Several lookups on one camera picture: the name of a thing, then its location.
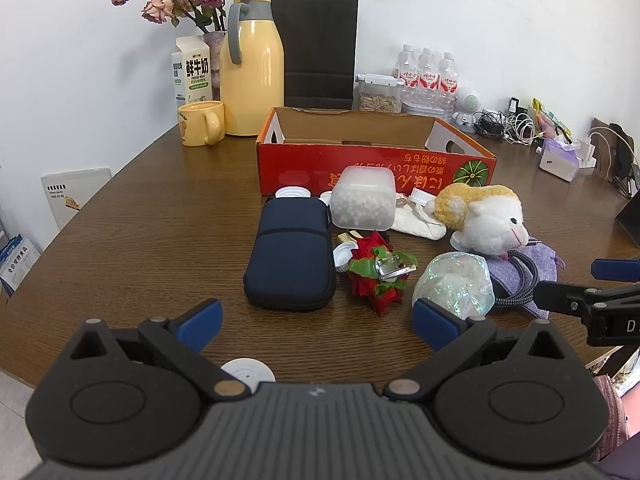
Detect clear container of seeds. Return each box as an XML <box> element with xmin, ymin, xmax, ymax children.
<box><xmin>356</xmin><ymin>74</ymin><xmax>405</xmax><ymax>114</ymax></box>

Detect clear flat plastic container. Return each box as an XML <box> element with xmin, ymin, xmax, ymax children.
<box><xmin>402</xmin><ymin>102</ymin><xmax>456</xmax><ymax>121</ymax></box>

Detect red cardboard box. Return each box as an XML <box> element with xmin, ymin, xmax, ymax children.
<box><xmin>256</xmin><ymin>106</ymin><xmax>498</xmax><ymax>197</ymax></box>

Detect translucent box of white beads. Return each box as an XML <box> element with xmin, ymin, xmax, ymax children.
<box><xmin>329</xmin><ymin>165</ymin><xmax>397</xmax><ymax>232</ymax></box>

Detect iridescent plastic bag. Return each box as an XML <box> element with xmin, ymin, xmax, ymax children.
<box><xmin>412</xmin><ymin>252</ymin><xmax>496</xmax><ymax>321</ymax></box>

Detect silver metal clip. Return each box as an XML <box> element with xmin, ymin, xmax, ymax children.
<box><xmin>372</xmin><ymin>255</ymin><xmax>417</xmax><ymax>281</ymax></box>

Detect white booklet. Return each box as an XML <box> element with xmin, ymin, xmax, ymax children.
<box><xmin>41</xmin><ymin>167</ymin><xmax>112</xmax><ymax>233</ymax></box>

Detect yellow white plush sheep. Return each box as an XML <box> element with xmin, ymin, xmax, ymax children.
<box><xmin>432</xmin><ymin>183</ymin><xmax>530</xmax><ymax>256</ymax></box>

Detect brown board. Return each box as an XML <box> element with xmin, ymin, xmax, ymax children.
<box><xmin>590</xmin><ymin>117</ymin><xmax>636</xmax><ymax>181</ymax></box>

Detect yellow mug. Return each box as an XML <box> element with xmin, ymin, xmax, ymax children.
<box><xmin>178</xmin><ymin>101</ymin><xmax>226</xmax><ymax>147</ymax></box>

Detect red artificial rose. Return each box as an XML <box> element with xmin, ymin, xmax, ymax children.
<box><xmin>347</xmin><ymin>231</ymin><xmax>418</xmax><ymax>317</ymax></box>

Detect white milk carton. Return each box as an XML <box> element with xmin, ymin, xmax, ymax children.
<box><xmin>171</xmin><ymin>36</ymin><xmax>213</xmax><ymax>110</ymax></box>

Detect white robot toy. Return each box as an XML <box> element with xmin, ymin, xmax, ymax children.
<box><xmin>452</xmin><ymin>87</ymin><xmax>483</xmax><ymax>133</ymax></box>

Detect black paper bag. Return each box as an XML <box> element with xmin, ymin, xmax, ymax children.
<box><xmin>271</xmin><ymin>0</ymin><xmax>359</xmax><ymax>111</ymax></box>

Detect white cloth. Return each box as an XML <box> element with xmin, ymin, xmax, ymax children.
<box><xmin>392</xmin><ymin>192</ymin><xmax>447</xmax><ymax>241</ymax></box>

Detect purple tissue pack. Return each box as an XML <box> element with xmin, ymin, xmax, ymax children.
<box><xmin>539</xmin><ymin>138</ymin><xmax>581</xmax><ymax>182</ymax></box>

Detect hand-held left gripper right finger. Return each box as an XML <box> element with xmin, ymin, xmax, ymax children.
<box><xmin>382</xmin><ymin>298</ymin><xmax>571</xmax><ymax>403</ymax></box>

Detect yellow thermos jug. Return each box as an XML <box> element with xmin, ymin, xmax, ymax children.
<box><xmin>220</xmin><ymin>0</ymin><xmax>285</xmax><ymax>137</ymax></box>

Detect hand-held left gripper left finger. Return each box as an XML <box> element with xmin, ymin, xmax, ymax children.
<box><xmin>67</xmin><ymin>298</ymin><xmax>261</xmax><ymax>403</ymax></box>

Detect black flat object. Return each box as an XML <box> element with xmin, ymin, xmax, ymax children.
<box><xmin>614</xmin><ymin>191</ymin><xmax>640</xmax><ymax>248</ymax></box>

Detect yellow green snack packet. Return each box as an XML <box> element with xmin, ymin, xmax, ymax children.
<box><xmin>531</xmin><ymin>97</ymin><xmax>571</xmax><ymax>138</ymax></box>

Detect black grey braided cable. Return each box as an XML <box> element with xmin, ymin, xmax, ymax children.
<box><xmin>492</xmin><ymin>250</ymin><xmax>546</xmax><ymax>311</ymax></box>

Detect navy zip pouch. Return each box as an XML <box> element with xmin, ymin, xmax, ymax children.
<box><xmin>243</xmin><ymin>197</ymin><xmax>337</xmax><ymax>310</ymax></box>

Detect purple cloth pouch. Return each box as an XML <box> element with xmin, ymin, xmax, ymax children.
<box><xmin>482</xmin><ymin>237</ymin><xmax>558</xmax><ymax>318</ymax></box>

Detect white ribbed bottle cap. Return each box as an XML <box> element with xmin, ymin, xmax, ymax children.
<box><xmin>332</xmin><ymin>241</ymin><xmax>358</xmax><ymax>273</ymax></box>

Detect pink glass vase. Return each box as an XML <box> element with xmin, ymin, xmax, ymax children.
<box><xmin>201</xmin><ymin>31</ymin><xmax>228</xmax><ymax>102</ymax></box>

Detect person's pink clothing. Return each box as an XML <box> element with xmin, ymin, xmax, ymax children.
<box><xmin>592</xmin><ymin>372</ymin><xmax>640</xmax><ymax>463</ymax></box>

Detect tangle of charger cables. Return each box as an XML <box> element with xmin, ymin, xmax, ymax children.
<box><xmin>472</xmin><ymin>97</ymin><xmax>546</xmax><ymax>147</ymax></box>

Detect white round disc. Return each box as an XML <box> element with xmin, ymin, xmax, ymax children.
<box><xmin>220</xmin><ymin>357</ymin><xmax>277</xmax><ymax>393</ymax></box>

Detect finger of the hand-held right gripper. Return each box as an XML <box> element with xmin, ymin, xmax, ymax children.
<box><xmin>591</xmin><ymin>258</ymin><xmax>640</xmax><ymax>282</ymax></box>
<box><xmin>532</xmin><ymin>280</ymin><xmax>603</xmax><ymax>318</ymax></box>

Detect white charger with cable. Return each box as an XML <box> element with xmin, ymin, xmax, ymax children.
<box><xmin>577</xmin><ymin>127</ymin><xmax>626</xmax><ymax>173</ymax></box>

